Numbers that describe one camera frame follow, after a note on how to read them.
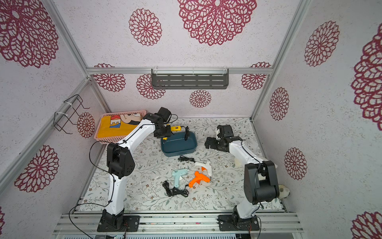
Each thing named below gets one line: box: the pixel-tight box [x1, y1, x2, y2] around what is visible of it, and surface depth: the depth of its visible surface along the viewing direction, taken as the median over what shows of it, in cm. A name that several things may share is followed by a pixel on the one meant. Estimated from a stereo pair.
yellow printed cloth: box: [96, 113, 142, 138], surface depth 111 cm
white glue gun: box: [194, 161, 213, 179], surface depth 94 cm
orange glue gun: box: [188, 171, 213, 188], surface depth 89 cm
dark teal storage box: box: [160, 130, 198, 157], surface depth 102 cm
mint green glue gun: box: [172, 168, 190, 188], surface depth 91 cm
